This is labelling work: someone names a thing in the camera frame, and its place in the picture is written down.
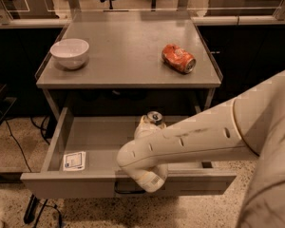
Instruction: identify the silver blue redbull can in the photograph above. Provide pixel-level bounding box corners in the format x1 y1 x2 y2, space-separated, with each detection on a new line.
146 111 163 126

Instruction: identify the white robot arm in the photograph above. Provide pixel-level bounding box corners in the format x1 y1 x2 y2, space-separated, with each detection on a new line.
117 70 285 228

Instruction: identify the crushed orange soda can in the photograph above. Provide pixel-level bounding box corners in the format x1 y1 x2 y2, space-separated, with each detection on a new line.
161 44 196 74

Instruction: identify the grey metal drawer cabinet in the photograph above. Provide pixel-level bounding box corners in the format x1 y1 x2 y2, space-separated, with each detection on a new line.
37 10 222 106

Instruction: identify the open grey top drawer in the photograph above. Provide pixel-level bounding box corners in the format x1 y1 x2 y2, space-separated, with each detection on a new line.
21 108 237 199

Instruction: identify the white label sticker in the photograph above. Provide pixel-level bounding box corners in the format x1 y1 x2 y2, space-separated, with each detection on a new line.
63 151 86 171

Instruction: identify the white ceramic bowl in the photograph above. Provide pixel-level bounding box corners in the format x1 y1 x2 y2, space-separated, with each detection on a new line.
50 38 89 69

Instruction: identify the black drawer handle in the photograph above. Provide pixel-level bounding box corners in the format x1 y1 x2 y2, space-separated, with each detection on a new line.
114 182 146 195

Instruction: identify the white horizontal rail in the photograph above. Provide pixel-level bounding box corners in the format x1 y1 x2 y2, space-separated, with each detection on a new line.
0 15 285 29

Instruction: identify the black floor cable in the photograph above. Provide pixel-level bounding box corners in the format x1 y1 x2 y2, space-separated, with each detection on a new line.
3 117 32 172

